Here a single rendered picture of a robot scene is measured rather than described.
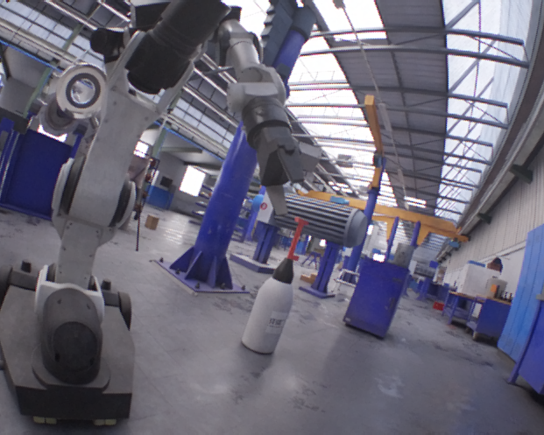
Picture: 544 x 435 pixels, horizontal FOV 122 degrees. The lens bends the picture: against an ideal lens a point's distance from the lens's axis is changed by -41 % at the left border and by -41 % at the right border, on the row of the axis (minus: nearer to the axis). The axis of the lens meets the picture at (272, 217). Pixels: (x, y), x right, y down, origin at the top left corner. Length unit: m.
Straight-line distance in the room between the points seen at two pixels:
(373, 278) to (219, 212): 1.61
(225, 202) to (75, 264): 1.77
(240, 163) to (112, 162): 1.87
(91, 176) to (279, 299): 1.08
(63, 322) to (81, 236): 0.24
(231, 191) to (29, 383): 2.11
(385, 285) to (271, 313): 1.47
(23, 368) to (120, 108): 0.64
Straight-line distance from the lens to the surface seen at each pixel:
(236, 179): 2.35
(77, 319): 0.58
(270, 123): 0.46
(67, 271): 0.77
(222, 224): 2.33
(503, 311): 4.86
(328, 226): 3.83
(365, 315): 2.63
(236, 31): 0.80
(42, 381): 0.67
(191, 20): 0.59
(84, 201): 0.60
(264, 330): 1.41
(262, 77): 0.64
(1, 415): 0.84
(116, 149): 0.61
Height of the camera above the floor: 0.65
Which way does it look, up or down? 4 degrees up
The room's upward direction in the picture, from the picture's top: 19 degrees clockwise
